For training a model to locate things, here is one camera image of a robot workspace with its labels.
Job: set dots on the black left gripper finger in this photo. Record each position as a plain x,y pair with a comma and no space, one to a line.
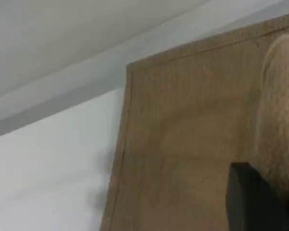
250,204

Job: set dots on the brown jute tote bag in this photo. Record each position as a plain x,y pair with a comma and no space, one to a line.
183,120

